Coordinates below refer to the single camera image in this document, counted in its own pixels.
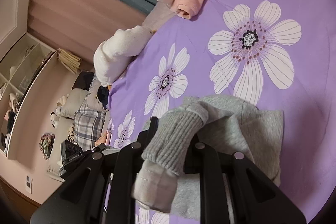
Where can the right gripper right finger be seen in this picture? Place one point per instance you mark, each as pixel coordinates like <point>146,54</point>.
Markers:
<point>233,188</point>

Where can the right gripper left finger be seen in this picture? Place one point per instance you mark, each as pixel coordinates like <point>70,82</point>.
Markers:
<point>99,190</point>

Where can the grey New York sweatshirt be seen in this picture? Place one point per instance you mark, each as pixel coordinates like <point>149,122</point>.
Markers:
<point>228,124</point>

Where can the orange pink folded clothes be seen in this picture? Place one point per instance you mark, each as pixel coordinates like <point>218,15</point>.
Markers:
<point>103,139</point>

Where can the plaid folded cloth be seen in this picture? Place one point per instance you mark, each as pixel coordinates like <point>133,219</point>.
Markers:
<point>88,126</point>

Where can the grey pillow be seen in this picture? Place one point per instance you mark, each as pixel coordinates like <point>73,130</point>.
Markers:
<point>74,101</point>

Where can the dark navy garment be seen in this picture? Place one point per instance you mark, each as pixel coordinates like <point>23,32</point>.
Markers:
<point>102,95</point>

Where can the straw tassel bundle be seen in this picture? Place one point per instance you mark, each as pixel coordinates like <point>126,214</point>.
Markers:
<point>69,60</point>

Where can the white shelf unit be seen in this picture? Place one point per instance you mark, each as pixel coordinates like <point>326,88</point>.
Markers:
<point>24,69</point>

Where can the white fluffy folded garment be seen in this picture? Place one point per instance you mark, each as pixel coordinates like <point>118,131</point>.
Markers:
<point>113,55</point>

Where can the pink curtain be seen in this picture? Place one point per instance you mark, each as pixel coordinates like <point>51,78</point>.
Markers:
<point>80,25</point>

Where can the purple floral bed cover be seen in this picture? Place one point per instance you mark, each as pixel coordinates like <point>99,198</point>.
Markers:
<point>274,54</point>

